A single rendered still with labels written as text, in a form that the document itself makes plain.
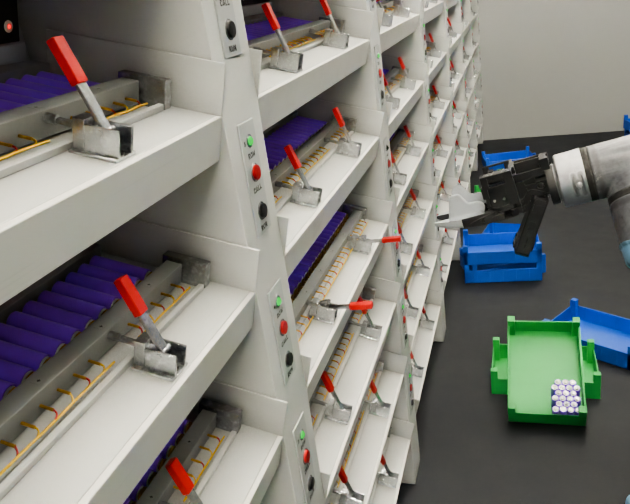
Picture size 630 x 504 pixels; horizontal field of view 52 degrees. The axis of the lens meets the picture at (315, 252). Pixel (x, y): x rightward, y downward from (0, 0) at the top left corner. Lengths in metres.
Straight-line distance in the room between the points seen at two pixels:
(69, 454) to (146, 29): 0.38
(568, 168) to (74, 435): 0.85
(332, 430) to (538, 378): 1.03
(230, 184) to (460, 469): 1.28
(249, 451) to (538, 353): 1.39
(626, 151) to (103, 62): 0.78
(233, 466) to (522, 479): 1.13
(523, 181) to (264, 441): 0.63
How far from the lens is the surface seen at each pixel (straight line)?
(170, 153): 0.55
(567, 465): 1.82
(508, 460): 1.82
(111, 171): 0.48
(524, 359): 2.03
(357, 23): 1.30
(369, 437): 1.36
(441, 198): 2.65
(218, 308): 0.66
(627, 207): 1.10
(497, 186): 1.13
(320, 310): 0.99
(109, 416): 0.53
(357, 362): 1.24
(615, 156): 1.12
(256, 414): 0.78
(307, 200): 0.92
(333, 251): 1.16
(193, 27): 0.64
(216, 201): 0.67
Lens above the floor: 1.18
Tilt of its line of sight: 22 degrees down
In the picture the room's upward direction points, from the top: 8 degrees counter-clockwise
